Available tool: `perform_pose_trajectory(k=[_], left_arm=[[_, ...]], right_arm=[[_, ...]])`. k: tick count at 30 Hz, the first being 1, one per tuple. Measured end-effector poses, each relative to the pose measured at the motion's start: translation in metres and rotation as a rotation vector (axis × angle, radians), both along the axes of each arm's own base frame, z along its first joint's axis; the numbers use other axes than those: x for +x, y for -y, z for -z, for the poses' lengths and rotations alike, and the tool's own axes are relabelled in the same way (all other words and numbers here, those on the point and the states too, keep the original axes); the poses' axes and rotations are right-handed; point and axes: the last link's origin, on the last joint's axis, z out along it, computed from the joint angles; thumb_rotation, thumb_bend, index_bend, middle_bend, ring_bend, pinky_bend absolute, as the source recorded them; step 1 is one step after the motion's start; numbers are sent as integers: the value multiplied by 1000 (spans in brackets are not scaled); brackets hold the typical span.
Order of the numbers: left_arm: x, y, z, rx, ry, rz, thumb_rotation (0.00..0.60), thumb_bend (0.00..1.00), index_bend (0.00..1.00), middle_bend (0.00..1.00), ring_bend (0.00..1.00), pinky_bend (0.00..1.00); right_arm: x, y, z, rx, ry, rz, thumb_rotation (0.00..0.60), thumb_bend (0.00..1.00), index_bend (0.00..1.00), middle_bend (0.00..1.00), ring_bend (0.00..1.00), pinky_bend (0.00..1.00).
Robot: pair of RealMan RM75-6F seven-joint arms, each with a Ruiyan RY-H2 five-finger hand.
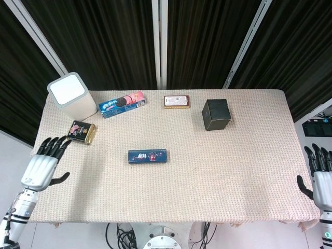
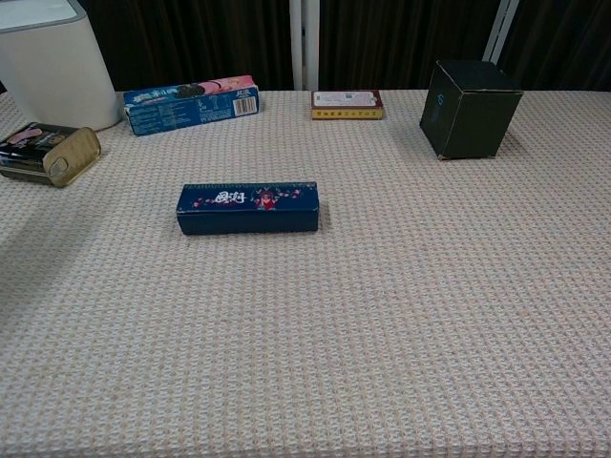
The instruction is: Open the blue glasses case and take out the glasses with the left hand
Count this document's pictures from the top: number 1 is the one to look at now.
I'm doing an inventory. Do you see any dark blue long box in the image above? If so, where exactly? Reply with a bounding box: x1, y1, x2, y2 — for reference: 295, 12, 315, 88
127, 148, 170, 164

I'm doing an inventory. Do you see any black cable bundle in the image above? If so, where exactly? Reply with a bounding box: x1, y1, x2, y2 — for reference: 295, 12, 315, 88
191, 222, 218, 249
105, 222, 138, 249

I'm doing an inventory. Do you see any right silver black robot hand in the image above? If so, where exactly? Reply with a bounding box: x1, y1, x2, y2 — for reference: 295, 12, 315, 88
296, 143, 332, 212

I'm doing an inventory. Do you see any blue pink cookie box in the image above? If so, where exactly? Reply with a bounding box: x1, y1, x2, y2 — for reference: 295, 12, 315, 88
98, 90, 148, 119

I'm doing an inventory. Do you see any black pleated curtain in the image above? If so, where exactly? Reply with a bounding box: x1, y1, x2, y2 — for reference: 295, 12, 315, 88
0, 0, 62, 146
20, 0, 158, 90
165, 0, 262, 90
229, 0, 332, 122

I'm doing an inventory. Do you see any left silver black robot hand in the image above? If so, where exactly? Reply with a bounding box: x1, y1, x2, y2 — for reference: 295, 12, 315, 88
20, 135, 71, 192

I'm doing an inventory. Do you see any white square trash bin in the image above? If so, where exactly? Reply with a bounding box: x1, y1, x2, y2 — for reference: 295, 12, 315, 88
46, 72, 98, 122

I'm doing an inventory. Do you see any beige woven tablecloth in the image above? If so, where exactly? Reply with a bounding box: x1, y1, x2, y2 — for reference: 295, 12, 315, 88
25, 89, 321, 230

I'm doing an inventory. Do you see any black cube cardboard box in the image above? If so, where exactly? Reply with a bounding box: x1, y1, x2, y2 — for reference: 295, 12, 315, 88
201, 98, 232, 131

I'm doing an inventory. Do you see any white metal frame post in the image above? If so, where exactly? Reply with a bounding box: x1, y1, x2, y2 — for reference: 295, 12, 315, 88
223, 0, 273, 90
151, 0, 169, 90
5, 0, 68, 76

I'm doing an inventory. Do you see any brown box with white label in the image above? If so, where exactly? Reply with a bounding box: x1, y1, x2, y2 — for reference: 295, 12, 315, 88
163, 95, 191, 109

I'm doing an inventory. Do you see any black gold snack packet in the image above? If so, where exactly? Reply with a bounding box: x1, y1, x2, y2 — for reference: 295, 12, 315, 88
66, 120, 96, 146

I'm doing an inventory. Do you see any white robot torso base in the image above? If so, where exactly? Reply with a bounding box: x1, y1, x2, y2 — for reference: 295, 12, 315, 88
129, 222, 205, 249

